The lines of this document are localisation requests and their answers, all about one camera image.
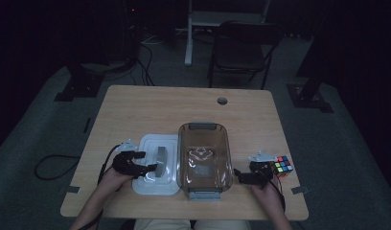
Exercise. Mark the person's right hand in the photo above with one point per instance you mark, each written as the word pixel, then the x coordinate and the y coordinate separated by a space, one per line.
pixel 267 196

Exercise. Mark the white storage box lid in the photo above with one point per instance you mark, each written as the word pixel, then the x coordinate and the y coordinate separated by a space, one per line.
pixel 158 182

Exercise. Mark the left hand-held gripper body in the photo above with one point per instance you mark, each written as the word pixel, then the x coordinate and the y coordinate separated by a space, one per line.
pixel 125 161

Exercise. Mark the dark equipment tower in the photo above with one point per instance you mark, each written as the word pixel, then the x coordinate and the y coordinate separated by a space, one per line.
pixel 131 28

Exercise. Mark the black stand with flat base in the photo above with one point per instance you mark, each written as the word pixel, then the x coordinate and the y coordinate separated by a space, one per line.
pixel 308 92
pixel 80 84

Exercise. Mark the grey tape strip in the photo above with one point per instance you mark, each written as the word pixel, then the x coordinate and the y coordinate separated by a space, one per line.
pixel 299 190
pixel 73 189

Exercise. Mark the colourful puzzle cube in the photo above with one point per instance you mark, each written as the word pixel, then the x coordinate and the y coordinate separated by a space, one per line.
pixel 282 166

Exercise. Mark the person's left hand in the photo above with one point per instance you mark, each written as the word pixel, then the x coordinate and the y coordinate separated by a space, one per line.
pixel 115 180

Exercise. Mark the black folding chair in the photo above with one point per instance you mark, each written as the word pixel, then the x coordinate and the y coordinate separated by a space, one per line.
pixel 244 51

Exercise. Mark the clear plastic storage box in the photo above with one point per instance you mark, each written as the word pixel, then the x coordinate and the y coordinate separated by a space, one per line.
pixel 204 150

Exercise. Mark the white metal desk frame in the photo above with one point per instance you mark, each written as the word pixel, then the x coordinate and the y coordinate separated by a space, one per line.
pixel 196 19

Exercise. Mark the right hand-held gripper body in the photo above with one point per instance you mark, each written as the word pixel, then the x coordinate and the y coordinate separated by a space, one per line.
pixel 260 171

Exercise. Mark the person's beige trousers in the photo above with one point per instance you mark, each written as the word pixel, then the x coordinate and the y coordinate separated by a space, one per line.
pixel 165 225

